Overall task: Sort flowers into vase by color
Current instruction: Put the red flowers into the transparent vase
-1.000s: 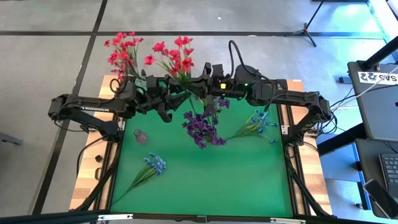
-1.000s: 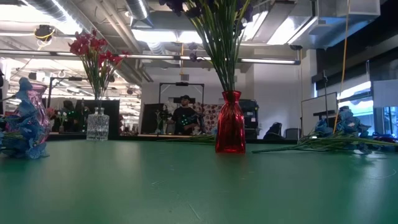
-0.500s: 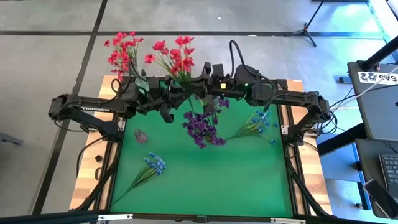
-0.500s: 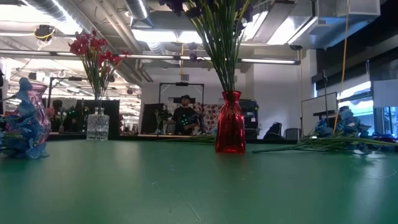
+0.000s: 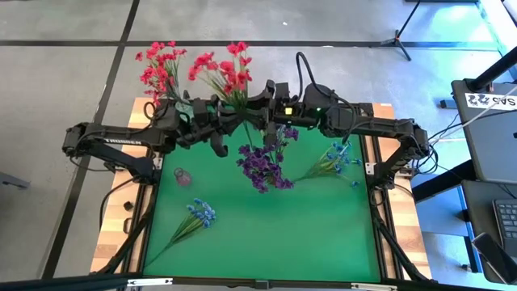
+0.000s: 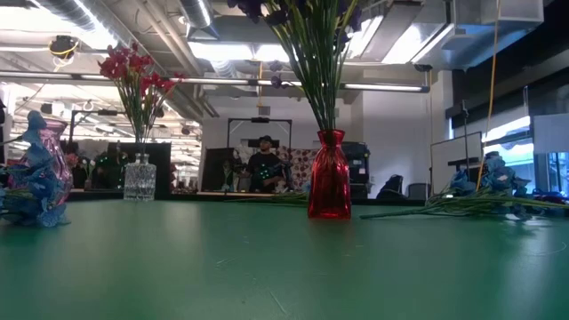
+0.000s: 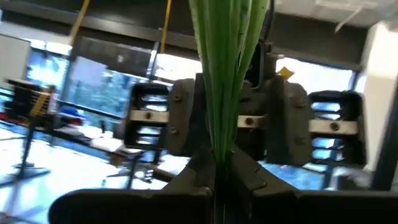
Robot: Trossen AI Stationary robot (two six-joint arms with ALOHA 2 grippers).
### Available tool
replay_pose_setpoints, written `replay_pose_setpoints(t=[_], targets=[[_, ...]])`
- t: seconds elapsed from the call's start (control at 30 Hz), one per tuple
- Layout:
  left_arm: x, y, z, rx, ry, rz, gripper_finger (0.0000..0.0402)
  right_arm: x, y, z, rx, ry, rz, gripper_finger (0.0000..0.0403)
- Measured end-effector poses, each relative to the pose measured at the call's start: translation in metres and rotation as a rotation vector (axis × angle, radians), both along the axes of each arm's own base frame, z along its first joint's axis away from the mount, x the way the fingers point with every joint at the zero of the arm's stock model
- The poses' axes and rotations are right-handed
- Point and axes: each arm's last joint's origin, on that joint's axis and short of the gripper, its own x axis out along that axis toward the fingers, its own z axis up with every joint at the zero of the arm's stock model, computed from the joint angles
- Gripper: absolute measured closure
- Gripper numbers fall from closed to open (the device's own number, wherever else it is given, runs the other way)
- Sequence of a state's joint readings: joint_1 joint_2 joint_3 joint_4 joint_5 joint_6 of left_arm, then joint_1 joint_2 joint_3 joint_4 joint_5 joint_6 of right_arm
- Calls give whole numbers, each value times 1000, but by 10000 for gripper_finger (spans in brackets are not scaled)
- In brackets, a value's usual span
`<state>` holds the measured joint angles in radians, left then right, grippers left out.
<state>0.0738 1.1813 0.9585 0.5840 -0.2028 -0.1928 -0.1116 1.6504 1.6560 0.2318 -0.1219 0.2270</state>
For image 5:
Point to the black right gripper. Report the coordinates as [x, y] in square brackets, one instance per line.
[282, 113]

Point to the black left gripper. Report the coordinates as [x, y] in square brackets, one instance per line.
[206, 119]

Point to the pink glass vase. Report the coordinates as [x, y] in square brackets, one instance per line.
[182, 178]

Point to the blue artificial flower bunch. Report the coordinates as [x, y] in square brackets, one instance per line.
[331, 159]
[202, 212]

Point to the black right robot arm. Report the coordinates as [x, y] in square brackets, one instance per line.
[383, 125]

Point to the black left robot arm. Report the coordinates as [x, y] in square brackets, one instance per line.
[121, 141]

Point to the green table mat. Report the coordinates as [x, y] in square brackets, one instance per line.
[262, 234]

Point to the loose blue flower head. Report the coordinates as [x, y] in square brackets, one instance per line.
[354, 184]

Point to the small black knob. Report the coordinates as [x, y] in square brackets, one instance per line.
[128, 205]

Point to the black tripod stand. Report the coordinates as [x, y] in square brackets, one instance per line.
[398, 40]

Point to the black desk base beam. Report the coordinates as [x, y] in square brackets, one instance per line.
[440, 182]

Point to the grey floor object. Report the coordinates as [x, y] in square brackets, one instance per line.
[12, 180]

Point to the white printed label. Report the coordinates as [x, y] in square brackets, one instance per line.
[484, 100]

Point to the grey desk top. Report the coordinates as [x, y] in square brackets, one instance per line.
[493, 141]

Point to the black pole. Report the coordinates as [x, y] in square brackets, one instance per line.
[494, 68]

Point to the black desk top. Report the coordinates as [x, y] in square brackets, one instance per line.
[478, 210]

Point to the black keyboard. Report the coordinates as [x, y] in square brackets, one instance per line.
[507, 220]

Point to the black smartphone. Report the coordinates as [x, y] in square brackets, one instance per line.
[490, 252]

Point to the small white bracket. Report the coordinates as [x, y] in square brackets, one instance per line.
[370, 168]

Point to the black aluminium table frame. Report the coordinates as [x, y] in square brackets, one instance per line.
[222, 283]

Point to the silver metal bracket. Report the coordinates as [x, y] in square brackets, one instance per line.
[149, 281]
[373, 287]

